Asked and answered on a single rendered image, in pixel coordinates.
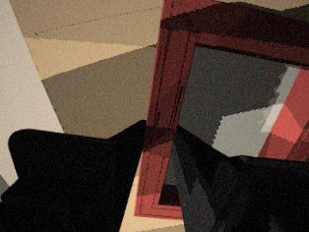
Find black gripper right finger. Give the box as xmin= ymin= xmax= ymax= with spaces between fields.
xmin=171 ymin=124 xmax=309 ymax=232

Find red rectangular picture frame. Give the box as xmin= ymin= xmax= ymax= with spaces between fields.
xmin=134 ymin=0 xmax=309 ymax=220

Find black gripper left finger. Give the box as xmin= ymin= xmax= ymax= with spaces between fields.
xmin=8 ymin=120 xmax=147 ymax=232

